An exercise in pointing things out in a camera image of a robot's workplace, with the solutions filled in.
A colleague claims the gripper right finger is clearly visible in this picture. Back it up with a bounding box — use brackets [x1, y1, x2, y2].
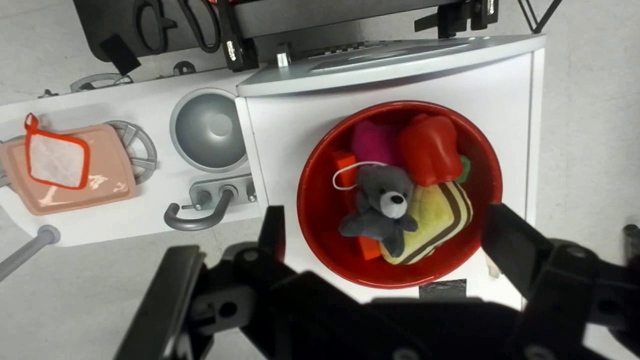
[481, 202, 640, 360]

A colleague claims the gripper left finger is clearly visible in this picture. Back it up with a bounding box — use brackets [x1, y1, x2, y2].
[114, 204, 331, 360]

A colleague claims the grey toy sink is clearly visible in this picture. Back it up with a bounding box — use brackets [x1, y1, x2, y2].
[169, 88, 251, 174]

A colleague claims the grey toy tap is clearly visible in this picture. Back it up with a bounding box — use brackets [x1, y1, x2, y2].
[163, 174, 259, 232]

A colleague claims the black tape patch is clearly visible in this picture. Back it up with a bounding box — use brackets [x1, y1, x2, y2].
[418, 278, 468, 300]

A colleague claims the pink cutting board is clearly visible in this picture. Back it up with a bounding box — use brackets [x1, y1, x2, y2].
[0, 123, 139, 217]

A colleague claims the yellow brown-striped plush toy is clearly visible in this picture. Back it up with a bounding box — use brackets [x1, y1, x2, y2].
[379, 180, 475, 266]

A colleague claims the green plush toy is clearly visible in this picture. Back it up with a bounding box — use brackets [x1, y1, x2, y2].
[454, 154, 472, 184]

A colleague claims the grey spoked toy burner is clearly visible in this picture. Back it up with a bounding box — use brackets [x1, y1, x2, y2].
[104, 119, 159, 185]
[69, 73, 135, 94]

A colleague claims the grey toy kitchen rod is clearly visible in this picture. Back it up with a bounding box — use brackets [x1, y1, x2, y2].
[0, 224, 62, 284]

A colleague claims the red bowl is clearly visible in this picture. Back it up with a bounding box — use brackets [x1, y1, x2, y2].
[296, 99, 504, 290]

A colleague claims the orange-rimmed white potholder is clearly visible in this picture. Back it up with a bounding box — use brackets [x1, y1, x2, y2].
[23, 112, 92, 191]

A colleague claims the red toy bell pepper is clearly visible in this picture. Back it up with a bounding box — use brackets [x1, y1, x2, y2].
[398, 113, 464, 188]

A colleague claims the white toy kitchen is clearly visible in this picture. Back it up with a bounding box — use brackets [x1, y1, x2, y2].
[0, 34, 547, 312]

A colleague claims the grey teddy bear plush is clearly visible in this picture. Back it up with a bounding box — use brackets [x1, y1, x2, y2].
[332, 161, 420, 259]

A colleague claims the orange toy block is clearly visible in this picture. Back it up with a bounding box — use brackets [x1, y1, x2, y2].
[331, 149, 384, 262]

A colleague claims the pink plush toy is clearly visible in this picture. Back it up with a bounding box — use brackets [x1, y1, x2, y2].
[349, 119, 406, 169]

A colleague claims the black clamp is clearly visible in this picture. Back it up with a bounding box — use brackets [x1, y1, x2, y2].
[413, 0, 500, 39]
[216, 0, 260, 72]

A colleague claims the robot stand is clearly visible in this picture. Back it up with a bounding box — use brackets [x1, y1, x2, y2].
[72, 0, 501, 77]

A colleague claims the black cable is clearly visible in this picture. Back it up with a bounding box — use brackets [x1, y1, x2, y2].
[134, 0, 222, 55]

